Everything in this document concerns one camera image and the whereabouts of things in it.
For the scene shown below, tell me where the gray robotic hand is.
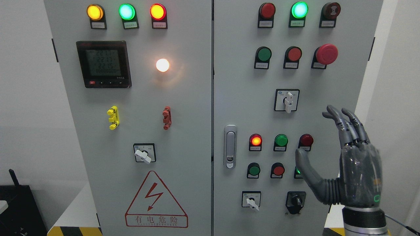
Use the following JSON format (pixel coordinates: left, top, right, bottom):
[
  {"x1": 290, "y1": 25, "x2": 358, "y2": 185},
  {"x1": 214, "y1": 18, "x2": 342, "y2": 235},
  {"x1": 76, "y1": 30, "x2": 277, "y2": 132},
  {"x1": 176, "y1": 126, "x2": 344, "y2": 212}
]
[{"x1": 295, "y1": 105, "x2": 382, "y2": 208}]

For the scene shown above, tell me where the gray rotary switch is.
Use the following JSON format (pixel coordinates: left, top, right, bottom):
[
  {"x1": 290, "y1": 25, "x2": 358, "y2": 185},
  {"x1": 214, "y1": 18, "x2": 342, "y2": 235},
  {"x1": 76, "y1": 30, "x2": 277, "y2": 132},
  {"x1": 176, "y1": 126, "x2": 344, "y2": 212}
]
[
  {"x1": 274, "y1": 89, "x2": 300, "y2": 113},
  {"x1": 241, "y1": 191, "x2": 262, "y2": 211}
]

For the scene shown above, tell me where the lit green button lower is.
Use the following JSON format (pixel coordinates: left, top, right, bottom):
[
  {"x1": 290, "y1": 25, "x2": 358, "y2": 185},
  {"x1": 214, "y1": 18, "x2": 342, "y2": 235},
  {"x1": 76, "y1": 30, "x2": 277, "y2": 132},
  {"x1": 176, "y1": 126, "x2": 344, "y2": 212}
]
[{"x1": 294, "y1": 167, "x2": 303, "y2": 179}]

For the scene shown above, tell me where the red push button lower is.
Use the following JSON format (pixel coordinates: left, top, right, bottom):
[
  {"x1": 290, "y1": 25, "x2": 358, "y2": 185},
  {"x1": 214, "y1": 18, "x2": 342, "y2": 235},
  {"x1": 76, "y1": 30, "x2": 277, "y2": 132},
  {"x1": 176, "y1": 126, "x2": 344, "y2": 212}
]
[{"x1": 270, "y1": 163, "x2": 285, "y2": 178}]

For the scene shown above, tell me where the red push button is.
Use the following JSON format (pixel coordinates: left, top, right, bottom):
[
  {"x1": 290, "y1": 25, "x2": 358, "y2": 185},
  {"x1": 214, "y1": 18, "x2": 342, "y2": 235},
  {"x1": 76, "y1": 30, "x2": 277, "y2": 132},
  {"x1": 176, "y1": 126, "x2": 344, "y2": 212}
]
[
  {"x1": 270, "y1": 163, "x2": 285, "y2": 178},
  {"x1": 283, "y1": 46, "x2": 303, "y2": 69}
]

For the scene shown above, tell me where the green indicator middle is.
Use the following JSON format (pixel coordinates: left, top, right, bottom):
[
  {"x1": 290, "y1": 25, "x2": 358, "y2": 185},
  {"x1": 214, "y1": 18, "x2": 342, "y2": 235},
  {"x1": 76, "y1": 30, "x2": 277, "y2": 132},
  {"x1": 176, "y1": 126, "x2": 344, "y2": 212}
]
[{"x1": 273, "y1": 133, "x2": 288, "y2": 151}]

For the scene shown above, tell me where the green push button lower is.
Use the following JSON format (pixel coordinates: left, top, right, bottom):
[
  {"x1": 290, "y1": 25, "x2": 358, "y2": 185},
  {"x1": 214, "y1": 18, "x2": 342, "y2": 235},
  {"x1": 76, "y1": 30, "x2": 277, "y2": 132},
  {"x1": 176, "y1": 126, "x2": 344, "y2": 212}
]
[{"x1": 246, "y1": 162, "x2": 261, "y2": 178}]

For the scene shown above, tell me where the green push button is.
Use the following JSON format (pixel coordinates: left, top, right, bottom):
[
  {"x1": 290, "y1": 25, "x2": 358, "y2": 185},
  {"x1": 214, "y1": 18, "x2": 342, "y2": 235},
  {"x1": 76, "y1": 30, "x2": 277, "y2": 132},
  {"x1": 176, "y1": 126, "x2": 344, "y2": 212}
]
[
  {"x1": 246, "y1": 162, "x2": 261, "y2": 178},
  {"x1": 254, "y1": 46, "x2": 272, "y2": 69}
]

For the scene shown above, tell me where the lit red indicator middle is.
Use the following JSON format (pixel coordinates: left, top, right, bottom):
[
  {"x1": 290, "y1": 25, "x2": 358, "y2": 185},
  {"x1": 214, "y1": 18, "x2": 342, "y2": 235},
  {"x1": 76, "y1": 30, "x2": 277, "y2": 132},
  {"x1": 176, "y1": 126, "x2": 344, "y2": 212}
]
[{"x1": 249, "y1": 133, "x2": 262, "y2": 151}]

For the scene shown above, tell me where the red emergency stop button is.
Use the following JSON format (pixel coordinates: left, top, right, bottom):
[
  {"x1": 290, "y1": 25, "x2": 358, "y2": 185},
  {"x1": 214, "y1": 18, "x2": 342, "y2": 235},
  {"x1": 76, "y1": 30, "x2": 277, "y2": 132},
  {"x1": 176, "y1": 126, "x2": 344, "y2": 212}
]
[{"x1": 311, "y1": 44, "x2": 338, "y2": 69}]

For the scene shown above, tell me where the right cabinet door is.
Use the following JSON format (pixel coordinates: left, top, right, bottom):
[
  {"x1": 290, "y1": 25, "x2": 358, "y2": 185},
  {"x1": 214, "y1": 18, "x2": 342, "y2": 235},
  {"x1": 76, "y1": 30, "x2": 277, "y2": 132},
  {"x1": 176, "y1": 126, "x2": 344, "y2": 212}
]
[{"x1": 213, "y1": 0, "x2": 383, "y2": 236}]

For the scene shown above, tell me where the cabinet door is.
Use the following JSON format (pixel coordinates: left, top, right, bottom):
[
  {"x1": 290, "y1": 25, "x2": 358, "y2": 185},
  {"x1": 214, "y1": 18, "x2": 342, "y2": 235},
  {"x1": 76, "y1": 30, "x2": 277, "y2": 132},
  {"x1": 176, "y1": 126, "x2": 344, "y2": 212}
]
[
  {"x1": 213, "y1": 0, "x2": 383, "y2": 236},
  {"x1": 44, "y1": 0, "x2": 212, "y2": 236}
]

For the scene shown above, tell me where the red push button upper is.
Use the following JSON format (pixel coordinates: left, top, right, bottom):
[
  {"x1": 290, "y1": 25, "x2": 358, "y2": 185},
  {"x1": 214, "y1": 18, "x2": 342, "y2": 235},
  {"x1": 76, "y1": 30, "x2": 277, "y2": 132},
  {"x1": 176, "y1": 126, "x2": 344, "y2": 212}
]
[{"x1": 283, "y1": 46, "x2": 303, "y2": 69}]

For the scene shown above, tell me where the green push button upper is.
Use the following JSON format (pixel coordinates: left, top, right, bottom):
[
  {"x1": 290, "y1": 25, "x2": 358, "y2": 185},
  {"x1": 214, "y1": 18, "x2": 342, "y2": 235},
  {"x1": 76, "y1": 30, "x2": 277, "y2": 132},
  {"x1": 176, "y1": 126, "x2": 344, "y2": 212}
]
[{"x1": 254, "y1": 46, "x2": 272, "y2": 69}]

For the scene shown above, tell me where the dark red buzzer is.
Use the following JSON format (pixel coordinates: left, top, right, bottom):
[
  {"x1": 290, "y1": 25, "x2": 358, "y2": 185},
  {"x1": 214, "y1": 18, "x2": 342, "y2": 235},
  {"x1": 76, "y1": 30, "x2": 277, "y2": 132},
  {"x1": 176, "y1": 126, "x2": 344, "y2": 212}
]
[{"x1": 319, "y1": 2, "x2": 341, "y2": 28}]

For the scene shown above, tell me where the green lit indicator top right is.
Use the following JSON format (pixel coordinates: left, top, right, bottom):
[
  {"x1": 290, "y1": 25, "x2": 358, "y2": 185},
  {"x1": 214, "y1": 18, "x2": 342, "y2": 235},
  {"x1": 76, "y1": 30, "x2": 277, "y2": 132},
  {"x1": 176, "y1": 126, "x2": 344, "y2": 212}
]
[{"x1": 288, "y1": 1, "x2": 308, "y2": 28}]

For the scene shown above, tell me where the dark red indicator top right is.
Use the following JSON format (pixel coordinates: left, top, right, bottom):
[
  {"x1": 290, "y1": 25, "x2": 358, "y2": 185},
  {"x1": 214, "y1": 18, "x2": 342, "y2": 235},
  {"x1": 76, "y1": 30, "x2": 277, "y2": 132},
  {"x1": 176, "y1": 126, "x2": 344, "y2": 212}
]
[{"x1": 257, "y1": 2, "x2": 276, "y2": 28}]

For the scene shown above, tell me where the red terminal clip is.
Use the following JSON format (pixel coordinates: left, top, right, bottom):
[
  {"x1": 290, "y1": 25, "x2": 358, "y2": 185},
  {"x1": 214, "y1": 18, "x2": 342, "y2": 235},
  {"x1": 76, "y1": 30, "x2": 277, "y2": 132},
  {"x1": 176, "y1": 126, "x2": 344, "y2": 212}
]
[{"x1": 162, "y1": 106, "x2": 172, "y2": 130}]

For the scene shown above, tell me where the red electrical hazard sticker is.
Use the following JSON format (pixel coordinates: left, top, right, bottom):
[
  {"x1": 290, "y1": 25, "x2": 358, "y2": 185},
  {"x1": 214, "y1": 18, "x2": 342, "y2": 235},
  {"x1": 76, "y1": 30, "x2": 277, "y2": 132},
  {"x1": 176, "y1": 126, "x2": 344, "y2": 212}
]
[{"x1": 125, "y1": 170, "x2": 188, "y2": 228}]

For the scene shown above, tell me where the white glowing indicator light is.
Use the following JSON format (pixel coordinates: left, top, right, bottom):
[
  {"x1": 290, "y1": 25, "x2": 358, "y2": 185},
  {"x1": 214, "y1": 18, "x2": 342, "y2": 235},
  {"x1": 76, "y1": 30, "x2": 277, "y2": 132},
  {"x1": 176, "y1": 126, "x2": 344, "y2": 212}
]
[{"x1": 156, "y1": 58, "x2": 170, "y2": 73}]

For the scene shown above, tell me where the left cabinet door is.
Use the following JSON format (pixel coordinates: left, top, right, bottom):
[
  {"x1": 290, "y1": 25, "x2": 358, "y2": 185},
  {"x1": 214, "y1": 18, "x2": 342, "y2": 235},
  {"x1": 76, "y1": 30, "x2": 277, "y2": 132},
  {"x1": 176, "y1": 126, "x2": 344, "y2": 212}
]
[{"x1": 44, "y1": 0, "x2": 212, "y2": 236}]

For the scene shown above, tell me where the yellow terminal clip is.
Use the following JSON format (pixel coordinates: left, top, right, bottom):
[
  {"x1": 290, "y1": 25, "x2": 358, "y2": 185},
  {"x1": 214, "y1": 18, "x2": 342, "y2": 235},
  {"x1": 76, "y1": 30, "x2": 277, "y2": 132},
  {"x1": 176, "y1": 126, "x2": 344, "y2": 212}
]
[{"x1": 107, "y1": 106, "x2": 120, "y2": 130}]

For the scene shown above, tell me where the red indicator light top left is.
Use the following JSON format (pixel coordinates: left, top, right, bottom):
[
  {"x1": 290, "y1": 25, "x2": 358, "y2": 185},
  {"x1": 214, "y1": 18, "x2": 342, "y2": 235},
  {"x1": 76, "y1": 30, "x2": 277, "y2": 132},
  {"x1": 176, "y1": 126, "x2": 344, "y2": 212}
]
[{"x1": 150, "y1": 3, "x2": 168, "y2": 29}]

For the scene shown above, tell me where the black digital power meter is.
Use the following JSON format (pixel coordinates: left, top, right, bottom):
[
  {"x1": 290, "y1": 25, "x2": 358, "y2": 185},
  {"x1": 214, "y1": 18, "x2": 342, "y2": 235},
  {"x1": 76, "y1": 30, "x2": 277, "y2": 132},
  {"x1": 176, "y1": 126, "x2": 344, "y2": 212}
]
[{"x1": 76, "y1": 41, "x2": 132, "y2": 88}]

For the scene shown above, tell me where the green indicator light top left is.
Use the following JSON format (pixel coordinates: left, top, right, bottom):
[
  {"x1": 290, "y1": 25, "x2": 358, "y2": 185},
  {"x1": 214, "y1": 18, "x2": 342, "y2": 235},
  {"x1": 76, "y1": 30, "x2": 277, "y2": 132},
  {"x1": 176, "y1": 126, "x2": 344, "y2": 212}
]
[{"x1": 118, "y1": 3, "x2": 139, "y2": 30}]

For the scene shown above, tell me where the yellow indicator light top left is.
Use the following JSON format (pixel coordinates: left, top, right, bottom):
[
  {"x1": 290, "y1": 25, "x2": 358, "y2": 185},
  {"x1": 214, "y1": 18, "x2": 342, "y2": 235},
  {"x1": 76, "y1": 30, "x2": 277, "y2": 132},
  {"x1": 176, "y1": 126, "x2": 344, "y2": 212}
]
[{"x1": 87, "y1": 4, "x2": 107, "y2": 30}]

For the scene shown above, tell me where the black device with antenna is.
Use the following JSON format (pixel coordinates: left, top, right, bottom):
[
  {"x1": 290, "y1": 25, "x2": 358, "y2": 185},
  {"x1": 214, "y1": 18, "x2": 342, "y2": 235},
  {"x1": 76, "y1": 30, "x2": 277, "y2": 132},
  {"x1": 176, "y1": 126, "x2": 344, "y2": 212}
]
[{"x1": 0, "y1": 169, "x2": 48, "y2": 236}]

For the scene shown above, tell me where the black rotary switch bottom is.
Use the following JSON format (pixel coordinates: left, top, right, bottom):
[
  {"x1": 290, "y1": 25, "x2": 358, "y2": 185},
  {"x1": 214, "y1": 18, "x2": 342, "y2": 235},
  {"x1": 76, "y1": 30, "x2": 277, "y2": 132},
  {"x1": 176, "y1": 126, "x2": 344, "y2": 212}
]
[{"x1": 285, "y1": 191, "x2": 306, "y2": 214}]

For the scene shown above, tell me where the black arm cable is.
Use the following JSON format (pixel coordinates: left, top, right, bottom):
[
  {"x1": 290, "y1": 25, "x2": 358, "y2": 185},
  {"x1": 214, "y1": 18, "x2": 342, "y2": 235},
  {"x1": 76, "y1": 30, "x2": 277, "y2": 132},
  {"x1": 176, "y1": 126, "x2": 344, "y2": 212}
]
[{"x1": 385, "y1": 214, "x2": 420, "y2": 234}]

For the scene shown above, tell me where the gray rotary switch bottom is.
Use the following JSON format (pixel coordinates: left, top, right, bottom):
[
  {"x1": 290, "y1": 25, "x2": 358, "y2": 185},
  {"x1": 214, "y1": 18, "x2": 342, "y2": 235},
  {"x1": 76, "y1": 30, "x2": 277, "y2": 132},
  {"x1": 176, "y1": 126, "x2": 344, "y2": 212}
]
[{"x1": 241, "y1": 191, "x2": 262, "y2": 211}]

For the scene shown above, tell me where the silver door handle lock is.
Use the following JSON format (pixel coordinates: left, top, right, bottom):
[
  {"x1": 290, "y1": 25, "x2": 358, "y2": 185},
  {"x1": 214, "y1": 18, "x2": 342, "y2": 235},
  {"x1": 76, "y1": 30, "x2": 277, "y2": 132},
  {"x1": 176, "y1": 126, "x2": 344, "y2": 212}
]
[{"x1": 223, "y1": 125, "x2": 237, "y2": 169}]

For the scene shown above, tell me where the gray rotary switch left door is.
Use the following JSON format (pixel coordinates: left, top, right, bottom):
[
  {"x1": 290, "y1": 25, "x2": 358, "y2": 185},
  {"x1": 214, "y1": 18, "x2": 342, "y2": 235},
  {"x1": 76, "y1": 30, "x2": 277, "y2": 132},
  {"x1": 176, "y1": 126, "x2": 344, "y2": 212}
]
[{"x1": 133, "y1": 143, "x2": 156, "y2": 164}]

